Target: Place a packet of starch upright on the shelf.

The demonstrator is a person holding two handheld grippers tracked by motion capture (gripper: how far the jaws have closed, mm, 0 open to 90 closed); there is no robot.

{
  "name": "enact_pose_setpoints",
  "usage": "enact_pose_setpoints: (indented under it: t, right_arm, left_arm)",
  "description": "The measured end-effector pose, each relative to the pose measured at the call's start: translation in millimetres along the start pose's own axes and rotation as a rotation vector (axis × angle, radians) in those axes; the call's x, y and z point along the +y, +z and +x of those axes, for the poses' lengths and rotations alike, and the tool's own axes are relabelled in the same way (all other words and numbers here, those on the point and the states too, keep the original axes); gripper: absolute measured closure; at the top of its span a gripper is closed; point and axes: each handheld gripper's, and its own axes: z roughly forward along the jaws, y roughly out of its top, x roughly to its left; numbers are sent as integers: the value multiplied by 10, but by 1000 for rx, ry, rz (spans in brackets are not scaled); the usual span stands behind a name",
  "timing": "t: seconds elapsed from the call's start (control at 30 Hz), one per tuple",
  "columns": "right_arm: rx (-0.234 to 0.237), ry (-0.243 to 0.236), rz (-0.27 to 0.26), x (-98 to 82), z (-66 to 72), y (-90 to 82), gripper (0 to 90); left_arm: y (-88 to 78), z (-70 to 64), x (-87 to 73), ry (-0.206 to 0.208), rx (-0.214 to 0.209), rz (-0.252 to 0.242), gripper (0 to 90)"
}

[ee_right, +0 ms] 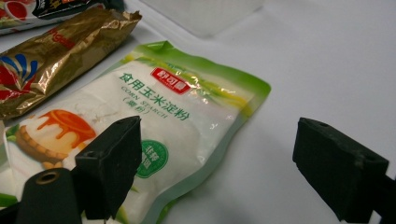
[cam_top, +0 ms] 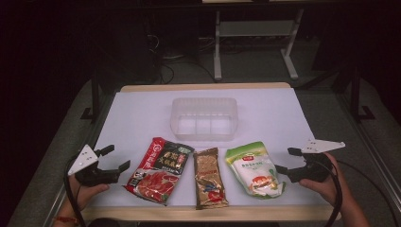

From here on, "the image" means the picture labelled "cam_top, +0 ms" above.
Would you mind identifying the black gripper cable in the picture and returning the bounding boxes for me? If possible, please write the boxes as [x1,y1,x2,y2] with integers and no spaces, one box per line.
[315,159,345,227]
[63,156,87,227]

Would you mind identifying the person's right hand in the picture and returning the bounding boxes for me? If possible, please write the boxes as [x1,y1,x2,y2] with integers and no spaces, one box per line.
[298,152,344,206]

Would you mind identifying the black floor cables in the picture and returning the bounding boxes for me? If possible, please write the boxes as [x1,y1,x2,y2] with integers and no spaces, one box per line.
[148,32,218,85]

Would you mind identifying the brown snack packet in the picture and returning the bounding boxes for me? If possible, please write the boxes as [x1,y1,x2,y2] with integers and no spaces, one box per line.
[192,147,230,211]

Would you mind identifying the green and white powder packet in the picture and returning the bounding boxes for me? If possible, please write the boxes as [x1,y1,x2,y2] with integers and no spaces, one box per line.
[224,140,288,200]

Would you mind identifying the white metal stand frame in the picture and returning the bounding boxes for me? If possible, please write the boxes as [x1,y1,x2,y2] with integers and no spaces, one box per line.
[213,8,305,81]

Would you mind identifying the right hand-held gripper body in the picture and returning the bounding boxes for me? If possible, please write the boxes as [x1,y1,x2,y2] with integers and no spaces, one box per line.
[295,138,346,184]

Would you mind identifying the red and black seasoning packet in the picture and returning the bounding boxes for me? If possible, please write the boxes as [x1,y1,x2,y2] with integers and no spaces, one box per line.
[123,136,195,207]

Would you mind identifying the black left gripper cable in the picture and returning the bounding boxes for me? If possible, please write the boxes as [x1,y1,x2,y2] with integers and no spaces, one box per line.
[63,156,87,227]

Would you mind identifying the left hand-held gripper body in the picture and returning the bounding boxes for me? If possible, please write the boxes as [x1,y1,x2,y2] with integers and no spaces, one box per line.
[67,144,121,187]

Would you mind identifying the red bracelet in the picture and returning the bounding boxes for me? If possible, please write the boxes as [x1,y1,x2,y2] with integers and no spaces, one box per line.
[52,215,79,226]

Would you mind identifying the person's left hand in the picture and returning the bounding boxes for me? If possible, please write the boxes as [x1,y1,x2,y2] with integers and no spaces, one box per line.
[67,174,111,213]

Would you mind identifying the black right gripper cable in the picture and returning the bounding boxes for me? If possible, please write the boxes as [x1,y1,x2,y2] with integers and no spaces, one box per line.
[315,159,345,227]

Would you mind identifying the black metal stand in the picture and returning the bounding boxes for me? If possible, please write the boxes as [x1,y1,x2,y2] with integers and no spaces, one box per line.
[79,70,102,123]
[349,64,376,123]

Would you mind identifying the clear plastic container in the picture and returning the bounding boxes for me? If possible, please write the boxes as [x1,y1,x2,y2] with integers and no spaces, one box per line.
[169,96,238,142]

